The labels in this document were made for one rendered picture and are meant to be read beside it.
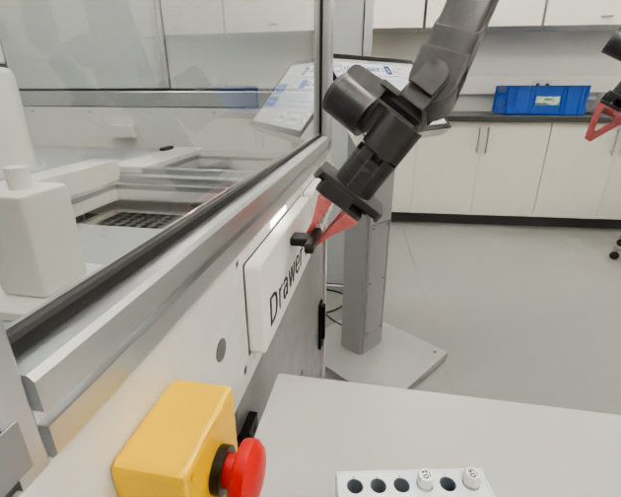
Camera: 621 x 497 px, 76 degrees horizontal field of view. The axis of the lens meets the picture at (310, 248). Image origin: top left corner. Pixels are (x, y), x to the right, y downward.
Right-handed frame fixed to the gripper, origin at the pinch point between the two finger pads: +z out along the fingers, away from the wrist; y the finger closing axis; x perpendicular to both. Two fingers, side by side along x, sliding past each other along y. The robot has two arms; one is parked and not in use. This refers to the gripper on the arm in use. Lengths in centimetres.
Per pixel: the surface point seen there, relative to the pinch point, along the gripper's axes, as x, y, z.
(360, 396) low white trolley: 15.5, -14.6, 6.9
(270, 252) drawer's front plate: 13.4, 3.8, -0.5
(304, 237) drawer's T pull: 3.7, 1.3, -0.5
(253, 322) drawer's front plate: 17.4, 0.8, 5.6
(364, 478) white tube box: 29.0, -13.2, 3.5
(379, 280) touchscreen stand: -96, -40, 35
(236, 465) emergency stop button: 36.9, -1.5, 0.2
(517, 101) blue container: -302, -87, -79
